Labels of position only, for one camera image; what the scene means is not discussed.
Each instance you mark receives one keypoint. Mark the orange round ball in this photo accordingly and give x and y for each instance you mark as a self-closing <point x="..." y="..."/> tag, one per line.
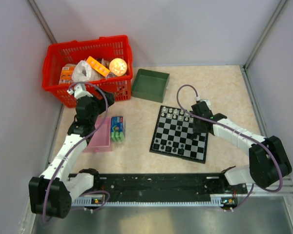
<point x="118" y="66"/>

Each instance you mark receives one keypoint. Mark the red plastic shopping basket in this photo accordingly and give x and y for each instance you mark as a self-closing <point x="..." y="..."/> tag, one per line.
<point x="109" y="48"/>

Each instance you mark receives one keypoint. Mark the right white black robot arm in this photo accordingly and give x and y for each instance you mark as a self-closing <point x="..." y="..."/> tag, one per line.
<point x="268" y="161"/>

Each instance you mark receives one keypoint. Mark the black white chess board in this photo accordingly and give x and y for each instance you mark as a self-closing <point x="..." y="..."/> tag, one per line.
<point x="173" y="129"/>

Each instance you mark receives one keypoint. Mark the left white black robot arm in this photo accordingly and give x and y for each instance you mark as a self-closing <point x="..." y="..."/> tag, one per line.
<point x="52" y="193"/>

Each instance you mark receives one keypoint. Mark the orange punched cardboard box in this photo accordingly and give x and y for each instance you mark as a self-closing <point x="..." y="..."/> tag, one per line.
<point x="98" y="67"/>

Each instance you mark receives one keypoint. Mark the white plastic bag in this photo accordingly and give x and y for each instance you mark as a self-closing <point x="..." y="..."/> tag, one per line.
<point x="83" y="72"/>

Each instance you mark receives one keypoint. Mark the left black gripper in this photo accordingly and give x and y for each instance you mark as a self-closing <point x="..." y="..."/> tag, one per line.
<point x="102" y="103"/>

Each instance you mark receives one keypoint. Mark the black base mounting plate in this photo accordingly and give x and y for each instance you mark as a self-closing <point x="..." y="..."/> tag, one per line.
<point x="188" y="187"/>

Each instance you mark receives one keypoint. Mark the dark green open box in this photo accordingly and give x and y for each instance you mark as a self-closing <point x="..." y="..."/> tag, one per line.
<point x="150" y="85"/>

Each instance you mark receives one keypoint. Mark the pink open drawer box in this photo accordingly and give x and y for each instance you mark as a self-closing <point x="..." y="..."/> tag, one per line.
<point x="100" y="141"/>

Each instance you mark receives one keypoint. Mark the blue green packaged item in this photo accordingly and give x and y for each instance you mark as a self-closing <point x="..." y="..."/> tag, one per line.
<point x="117" y="129"/>

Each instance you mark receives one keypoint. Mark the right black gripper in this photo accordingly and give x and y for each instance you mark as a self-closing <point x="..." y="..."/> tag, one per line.
<point x="196" y="128"/>

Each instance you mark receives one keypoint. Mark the small orange carton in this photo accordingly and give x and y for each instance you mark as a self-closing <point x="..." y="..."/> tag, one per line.
<point x="66" y="74"/>

